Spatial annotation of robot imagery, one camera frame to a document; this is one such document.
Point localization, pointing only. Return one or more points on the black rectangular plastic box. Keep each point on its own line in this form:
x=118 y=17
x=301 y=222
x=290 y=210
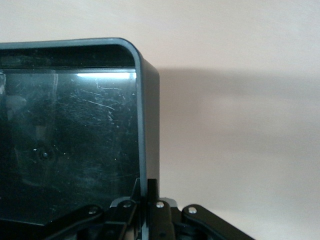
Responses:
x=75 y=125

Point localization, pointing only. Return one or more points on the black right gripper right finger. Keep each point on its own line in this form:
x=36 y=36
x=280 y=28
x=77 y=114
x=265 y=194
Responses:
x=160 y=220

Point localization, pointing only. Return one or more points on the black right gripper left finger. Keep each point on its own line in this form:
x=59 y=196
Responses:
x=125 y=217

